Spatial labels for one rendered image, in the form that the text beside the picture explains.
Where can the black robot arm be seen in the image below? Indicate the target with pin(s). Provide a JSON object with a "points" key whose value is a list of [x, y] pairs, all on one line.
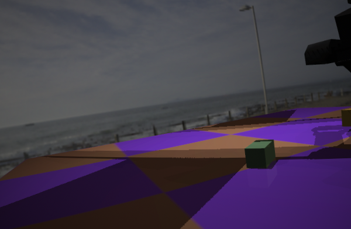
{"points": [[343, 22]]}

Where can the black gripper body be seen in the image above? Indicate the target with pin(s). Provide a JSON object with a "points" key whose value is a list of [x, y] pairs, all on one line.
{"points": [[328, 51]]}

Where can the yellow bar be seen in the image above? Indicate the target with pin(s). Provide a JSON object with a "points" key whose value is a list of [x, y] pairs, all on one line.
{"points": [[346, 117]]}

